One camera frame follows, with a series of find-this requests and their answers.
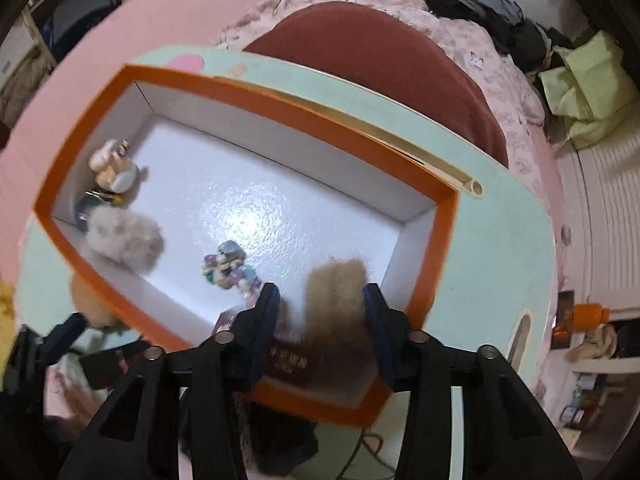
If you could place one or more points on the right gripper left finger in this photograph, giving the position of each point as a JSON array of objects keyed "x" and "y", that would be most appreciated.
[{"x": 253, "y": 331}]

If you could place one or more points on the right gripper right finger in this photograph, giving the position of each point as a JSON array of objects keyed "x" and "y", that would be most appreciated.
[{"x": 389, "y": 331}]

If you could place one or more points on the beige furry pouch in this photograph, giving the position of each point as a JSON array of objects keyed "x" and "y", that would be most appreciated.
[{"x": 335, "y": 330}]

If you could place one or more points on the beaded charm keychain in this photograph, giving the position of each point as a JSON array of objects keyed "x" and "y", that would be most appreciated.
[{"x": 227, "y": 269}]

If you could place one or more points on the tan round plush toy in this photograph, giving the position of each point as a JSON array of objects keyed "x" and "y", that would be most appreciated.
[{"x": 96, "y": 312}]

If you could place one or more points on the black patterned cloth pouch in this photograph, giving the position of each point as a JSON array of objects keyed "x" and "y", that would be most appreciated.
[{"x": 226, "y": 437}]

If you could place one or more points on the white fluffy pompom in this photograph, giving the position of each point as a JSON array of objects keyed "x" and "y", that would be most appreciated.
[{"x": 125, "y": 237}]

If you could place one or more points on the small cartoon figurine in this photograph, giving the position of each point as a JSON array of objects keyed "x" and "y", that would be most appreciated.
[{"x": 115, "y": 175}]

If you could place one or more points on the mint green lap table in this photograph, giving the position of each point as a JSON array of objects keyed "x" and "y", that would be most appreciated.
[{"x": 469, "y": 412}]

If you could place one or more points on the orange cardboard box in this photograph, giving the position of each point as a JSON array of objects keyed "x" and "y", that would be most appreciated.
[{"x": 298, "y": 167}]

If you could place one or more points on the orange bottle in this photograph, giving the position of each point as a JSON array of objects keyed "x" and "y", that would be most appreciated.
[{"x": 575, "y": 320}]

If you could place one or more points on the dark red pillow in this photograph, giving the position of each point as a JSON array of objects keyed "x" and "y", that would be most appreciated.
[{"x": 385, "y": 55}]

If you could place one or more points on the light green hanging garment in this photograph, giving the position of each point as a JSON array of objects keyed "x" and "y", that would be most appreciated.
[{"x": 590, "y": 90}]

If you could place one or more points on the pile of dark clothes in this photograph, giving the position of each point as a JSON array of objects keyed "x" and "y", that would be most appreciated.
[{"x": 529, "y": 44}]

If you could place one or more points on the pink floral blanket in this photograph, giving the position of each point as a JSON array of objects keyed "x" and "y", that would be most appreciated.
[{"x": 513, "y": 101}]

